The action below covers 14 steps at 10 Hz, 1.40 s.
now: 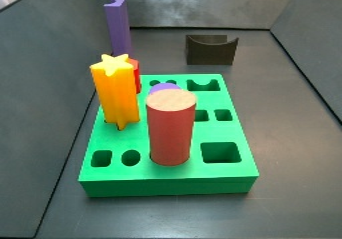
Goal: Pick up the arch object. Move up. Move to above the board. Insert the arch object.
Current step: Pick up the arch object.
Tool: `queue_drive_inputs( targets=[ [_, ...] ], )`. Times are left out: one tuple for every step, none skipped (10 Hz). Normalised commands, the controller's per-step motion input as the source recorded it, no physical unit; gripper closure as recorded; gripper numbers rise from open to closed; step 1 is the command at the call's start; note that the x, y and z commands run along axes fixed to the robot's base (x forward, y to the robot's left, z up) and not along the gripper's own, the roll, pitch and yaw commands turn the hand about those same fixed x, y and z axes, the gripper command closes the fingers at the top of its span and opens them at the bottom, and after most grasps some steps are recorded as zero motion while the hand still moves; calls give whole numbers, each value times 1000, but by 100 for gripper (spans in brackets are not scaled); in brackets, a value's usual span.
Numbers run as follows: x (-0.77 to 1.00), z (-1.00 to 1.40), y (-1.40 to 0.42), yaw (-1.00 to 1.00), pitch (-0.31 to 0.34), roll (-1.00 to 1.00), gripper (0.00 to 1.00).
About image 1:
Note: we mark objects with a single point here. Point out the red hexagonal prism block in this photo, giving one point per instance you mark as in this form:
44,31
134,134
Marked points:
134,62

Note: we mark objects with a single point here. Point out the large red cylinder block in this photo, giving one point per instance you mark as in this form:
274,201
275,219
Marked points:
170,118

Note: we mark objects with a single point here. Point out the purple arch block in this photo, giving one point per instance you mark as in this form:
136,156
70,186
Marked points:
116,15

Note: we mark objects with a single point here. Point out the black curved holder stand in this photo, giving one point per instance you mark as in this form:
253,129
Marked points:
210,49

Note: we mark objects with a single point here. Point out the yellow star prism block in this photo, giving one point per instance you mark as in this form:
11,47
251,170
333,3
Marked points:
114,80

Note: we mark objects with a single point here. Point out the small purple cylinder block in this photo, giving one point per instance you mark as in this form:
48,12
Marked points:
163,86

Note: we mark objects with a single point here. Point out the green shape sorter board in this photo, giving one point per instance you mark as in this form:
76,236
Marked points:
118,168

